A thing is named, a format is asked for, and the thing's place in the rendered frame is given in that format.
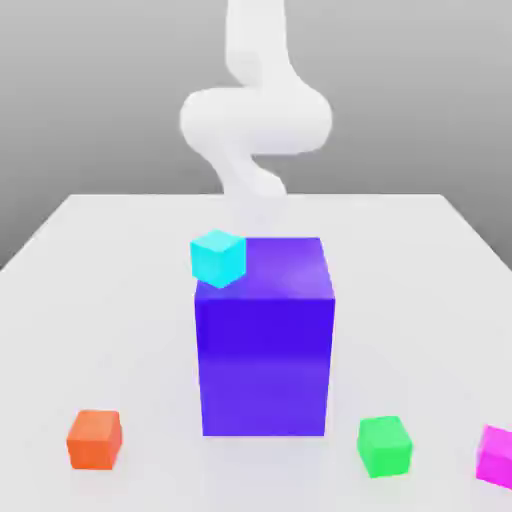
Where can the large purple box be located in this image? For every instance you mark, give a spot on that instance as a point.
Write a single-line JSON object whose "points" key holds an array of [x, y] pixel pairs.
{"points": [[264, 360]]}

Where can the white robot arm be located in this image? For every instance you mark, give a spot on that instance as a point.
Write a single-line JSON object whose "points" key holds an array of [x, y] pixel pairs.
{"points": [[256, 120]]}

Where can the small green cube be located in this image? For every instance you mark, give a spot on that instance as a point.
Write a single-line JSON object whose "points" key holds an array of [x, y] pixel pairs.
{"points": [[384, 446]]}

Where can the small orange cube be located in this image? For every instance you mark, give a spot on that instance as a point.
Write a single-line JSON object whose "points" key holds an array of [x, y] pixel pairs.
{"points": [[94, 440]]}

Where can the small cyan cube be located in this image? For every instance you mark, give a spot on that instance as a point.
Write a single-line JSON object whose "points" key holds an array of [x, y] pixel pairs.
{"points": [[218, 260]]}

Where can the small magenta cube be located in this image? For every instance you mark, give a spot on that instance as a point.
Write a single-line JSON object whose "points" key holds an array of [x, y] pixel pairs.
{"points": [[498, 458]]}

